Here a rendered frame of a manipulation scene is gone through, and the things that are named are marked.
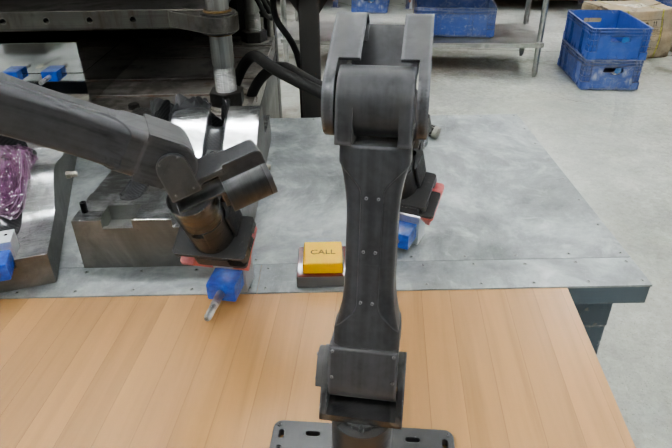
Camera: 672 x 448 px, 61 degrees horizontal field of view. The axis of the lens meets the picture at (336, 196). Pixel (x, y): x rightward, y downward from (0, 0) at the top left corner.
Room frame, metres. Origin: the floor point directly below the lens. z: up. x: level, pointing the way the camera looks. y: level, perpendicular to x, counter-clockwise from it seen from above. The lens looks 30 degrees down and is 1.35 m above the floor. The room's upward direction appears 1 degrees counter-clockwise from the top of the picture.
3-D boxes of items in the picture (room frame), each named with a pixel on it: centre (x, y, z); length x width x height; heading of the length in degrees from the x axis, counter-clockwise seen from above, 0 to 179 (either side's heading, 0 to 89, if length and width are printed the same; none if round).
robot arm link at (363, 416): (0.40, -0.02, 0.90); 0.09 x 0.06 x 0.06; 81
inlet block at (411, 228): (0.77, -0.10, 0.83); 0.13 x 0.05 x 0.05; 153
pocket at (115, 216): (0.76, 0.34, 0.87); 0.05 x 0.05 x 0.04; 1
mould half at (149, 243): (0.99, 0.28, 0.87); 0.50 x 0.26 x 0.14; 1
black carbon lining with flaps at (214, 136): (0.97, 0.29, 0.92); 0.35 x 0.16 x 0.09; 1
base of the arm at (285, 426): (0.39, -0.02, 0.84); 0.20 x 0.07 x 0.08; 85
